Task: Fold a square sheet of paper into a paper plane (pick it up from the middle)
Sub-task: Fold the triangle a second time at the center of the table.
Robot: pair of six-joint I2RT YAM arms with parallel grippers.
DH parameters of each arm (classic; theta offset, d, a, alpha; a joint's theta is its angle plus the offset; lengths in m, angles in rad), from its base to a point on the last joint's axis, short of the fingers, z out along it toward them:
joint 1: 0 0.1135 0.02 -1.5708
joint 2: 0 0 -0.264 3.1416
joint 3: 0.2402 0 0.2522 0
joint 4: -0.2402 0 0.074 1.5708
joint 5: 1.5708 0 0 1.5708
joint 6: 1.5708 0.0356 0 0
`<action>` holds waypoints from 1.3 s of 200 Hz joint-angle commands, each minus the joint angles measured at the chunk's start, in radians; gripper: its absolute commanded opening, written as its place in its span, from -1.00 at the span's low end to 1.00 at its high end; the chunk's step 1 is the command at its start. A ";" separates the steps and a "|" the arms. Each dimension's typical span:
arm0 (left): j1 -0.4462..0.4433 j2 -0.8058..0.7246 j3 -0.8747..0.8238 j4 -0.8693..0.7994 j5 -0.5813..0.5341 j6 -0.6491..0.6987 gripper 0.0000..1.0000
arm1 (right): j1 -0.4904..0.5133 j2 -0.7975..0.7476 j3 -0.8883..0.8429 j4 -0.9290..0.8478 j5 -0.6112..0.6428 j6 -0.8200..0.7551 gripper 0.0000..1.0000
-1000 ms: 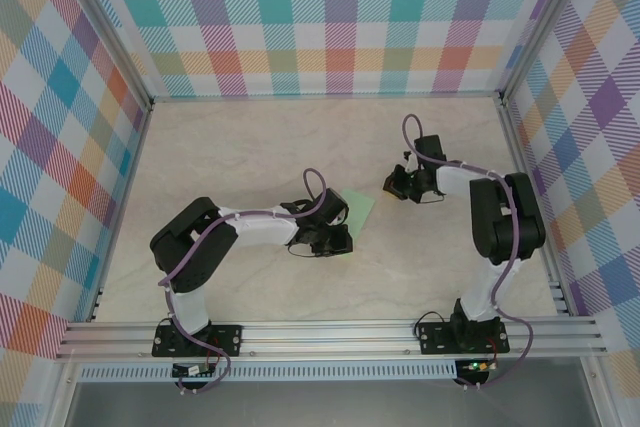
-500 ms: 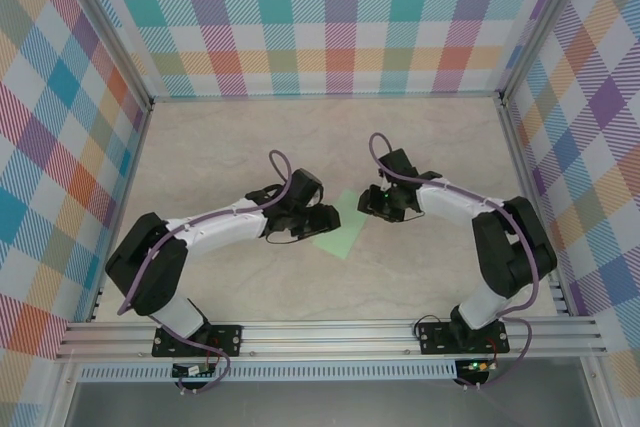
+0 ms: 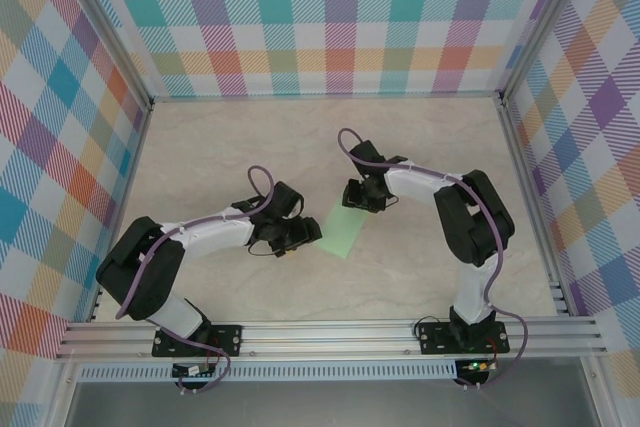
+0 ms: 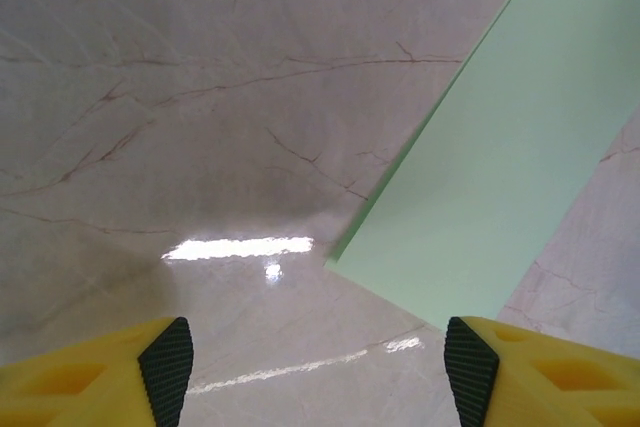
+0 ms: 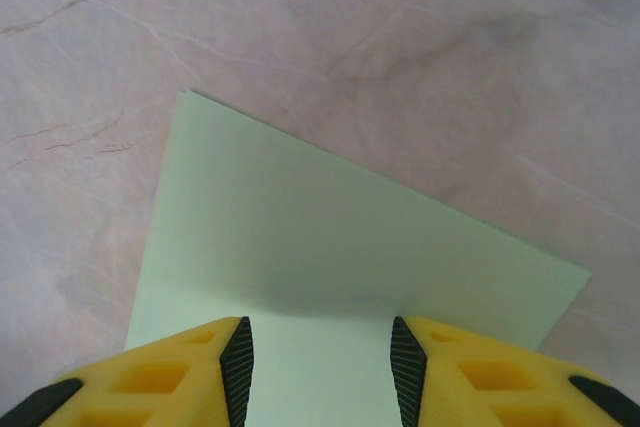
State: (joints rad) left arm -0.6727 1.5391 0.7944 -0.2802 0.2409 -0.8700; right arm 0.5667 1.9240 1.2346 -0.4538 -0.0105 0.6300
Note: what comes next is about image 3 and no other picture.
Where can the thin aluminium frame rail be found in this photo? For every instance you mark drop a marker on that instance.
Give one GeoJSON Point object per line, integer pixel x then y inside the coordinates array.
{"type": "Point", "coordinates": [131, 172]}
{"type": "Point", "coordinates": [530, 197]}
{"type": "Point", "coordinates": [325, 96]}

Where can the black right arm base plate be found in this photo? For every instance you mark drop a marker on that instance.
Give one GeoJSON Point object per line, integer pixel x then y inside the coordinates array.
{"type": "Point", "coordinates": [435, 339]}

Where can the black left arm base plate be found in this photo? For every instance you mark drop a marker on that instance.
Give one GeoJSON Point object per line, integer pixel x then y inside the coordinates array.
{"type": "Point", "coordinates": [225, 339]}

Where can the aluminium frame post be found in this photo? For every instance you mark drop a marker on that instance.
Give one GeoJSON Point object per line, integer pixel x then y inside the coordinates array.
{"type": "Point", "coordinates": [107, 29]}
{"type": "Point", "coordinates": [542, 22]}

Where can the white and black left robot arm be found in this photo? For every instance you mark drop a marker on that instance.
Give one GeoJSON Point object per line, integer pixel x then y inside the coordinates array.
{"type": "Point", "coordinates": [220, 234]}

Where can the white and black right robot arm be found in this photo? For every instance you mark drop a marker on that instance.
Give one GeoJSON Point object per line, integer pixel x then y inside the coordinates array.
{"type": "Point", "coordinates": [472, 297]}

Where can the light green cloth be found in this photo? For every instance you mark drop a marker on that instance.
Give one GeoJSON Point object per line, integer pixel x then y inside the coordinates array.
{"type": "Point", "coordinates": [345, 232]}

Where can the wide aluminium mounting rail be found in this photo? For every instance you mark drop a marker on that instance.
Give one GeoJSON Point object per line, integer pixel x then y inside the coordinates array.
{"type": "Point", "coordinates": [325, 334]}

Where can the small black controller board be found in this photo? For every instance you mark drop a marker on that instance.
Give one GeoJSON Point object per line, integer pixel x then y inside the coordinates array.
{"type": "Point", "coordinates": [192, 371]}

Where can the controller board with green light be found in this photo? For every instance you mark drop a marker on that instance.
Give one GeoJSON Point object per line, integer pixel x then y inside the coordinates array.
{"type": "Point", "coordinates": [477, 366]}

